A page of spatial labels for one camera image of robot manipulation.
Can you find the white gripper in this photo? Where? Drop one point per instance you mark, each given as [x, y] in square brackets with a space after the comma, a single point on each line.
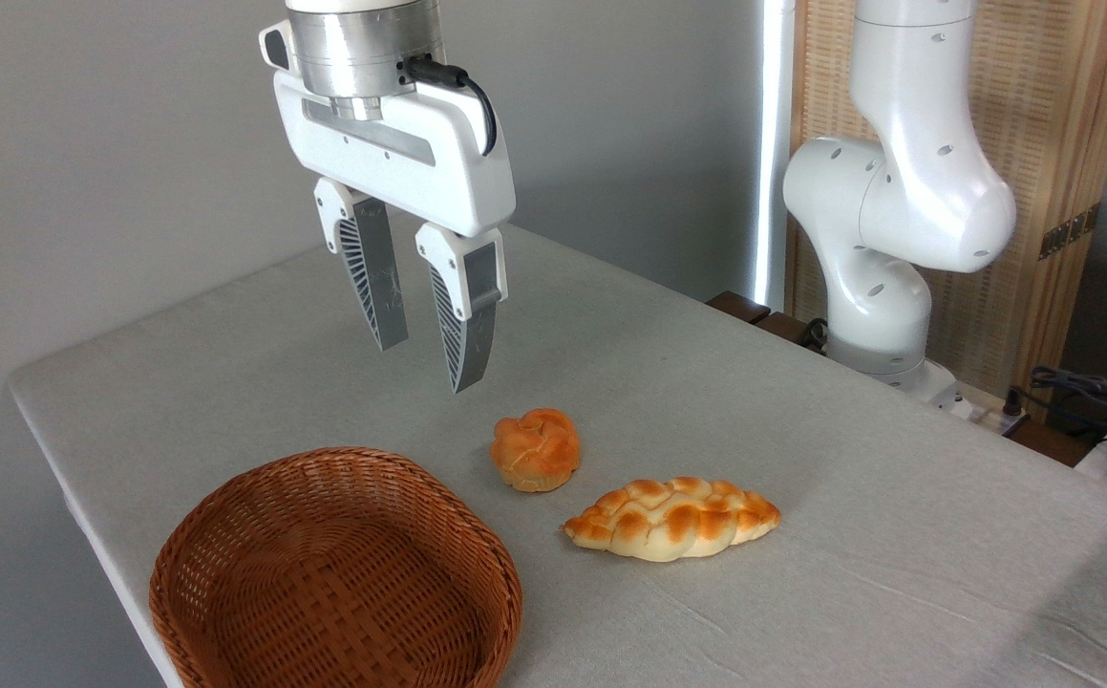
[438, 162]

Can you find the round knotted bread roll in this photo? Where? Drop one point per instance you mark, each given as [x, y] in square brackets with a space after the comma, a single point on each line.
[535, 449]

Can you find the brown wicker basket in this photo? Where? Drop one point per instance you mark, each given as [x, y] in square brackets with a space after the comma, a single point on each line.
[324, 592]

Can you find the long braided bread loaf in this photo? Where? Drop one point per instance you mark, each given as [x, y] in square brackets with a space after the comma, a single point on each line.
[672, 521]

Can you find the grey tablecloth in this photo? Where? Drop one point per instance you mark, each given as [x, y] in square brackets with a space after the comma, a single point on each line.
[706, 382]

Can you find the dark brown wooden block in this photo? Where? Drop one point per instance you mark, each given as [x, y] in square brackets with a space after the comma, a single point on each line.
[737, 306]
[787, 330]

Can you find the white vertical light pole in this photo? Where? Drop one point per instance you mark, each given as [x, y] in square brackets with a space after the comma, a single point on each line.
[773, 143]

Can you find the white power strip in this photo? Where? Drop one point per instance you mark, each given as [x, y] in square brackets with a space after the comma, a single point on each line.
[992, 419]

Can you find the metal screen hinge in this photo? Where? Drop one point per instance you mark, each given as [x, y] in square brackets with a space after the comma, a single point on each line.
[1069, 231]

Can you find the wooden bamboo folding screen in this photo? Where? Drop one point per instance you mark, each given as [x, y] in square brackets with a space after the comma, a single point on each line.
[1050, 96]

